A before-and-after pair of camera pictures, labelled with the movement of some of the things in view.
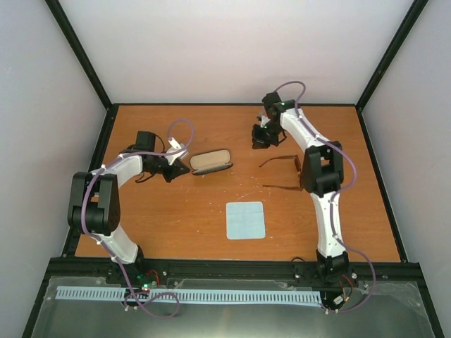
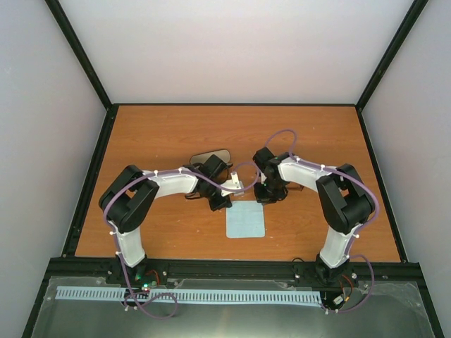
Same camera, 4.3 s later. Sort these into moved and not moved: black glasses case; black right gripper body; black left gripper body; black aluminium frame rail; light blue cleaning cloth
Moved: black right gripper body; black left gripper body
Not moved: light blue cleaning cloth; black glasses case; black aluminium frame rail
